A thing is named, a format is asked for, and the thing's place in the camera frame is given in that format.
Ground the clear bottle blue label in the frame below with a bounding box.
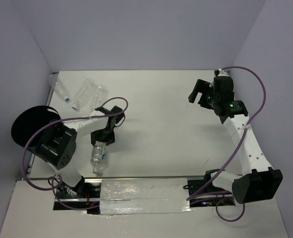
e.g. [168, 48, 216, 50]
[90, 142, 108, 177]

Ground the clear bottle blue cap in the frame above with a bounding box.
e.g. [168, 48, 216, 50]
[90, 85, 108, 112]

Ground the clear bottle white cap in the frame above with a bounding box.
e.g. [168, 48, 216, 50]
[72, 78, 95, 111]

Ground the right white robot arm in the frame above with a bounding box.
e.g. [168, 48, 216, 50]
[188, 76, 283, 204]

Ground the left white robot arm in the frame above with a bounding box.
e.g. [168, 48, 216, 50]
[35, 106, 125, 198]

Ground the black cylindrical bin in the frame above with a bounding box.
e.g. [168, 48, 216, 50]
[11, 106, 71, 164]

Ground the silver taped cover plate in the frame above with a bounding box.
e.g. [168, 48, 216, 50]
[99, 178, 191, 215]

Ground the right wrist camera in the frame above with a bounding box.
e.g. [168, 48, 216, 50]
[213, 69, 234, 94]

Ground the metal base rail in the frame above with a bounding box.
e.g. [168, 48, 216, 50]
[53, 177, 231, 214]

